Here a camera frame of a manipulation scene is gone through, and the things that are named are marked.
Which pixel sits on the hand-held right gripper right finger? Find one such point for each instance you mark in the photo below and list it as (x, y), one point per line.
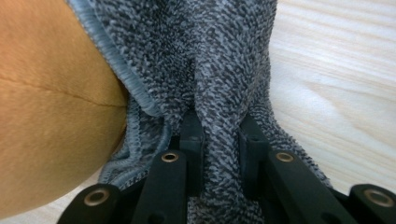
(253, 155)

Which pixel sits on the orange plush toy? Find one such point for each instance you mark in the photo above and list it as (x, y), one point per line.
(59, 109)

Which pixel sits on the grey towel cloth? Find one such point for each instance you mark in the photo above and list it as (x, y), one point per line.
(193, 56)

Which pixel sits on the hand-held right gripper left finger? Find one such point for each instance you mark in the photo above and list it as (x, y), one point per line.
(193, 146)

